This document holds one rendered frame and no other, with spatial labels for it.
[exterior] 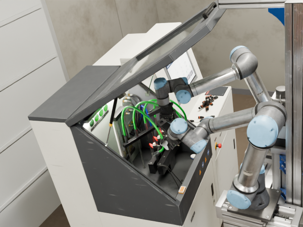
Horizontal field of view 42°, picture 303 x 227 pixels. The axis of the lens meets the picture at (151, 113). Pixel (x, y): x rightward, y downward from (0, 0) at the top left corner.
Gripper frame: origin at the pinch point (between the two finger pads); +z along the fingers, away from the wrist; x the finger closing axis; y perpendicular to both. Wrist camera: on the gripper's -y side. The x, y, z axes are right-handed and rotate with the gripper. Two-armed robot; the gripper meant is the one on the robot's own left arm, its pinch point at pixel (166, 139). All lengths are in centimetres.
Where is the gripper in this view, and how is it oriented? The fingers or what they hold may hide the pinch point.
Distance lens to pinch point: 218.9
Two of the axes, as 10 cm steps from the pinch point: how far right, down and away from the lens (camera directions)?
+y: 6.3, 7.6, -1.7
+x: 7.7, -5.8, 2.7
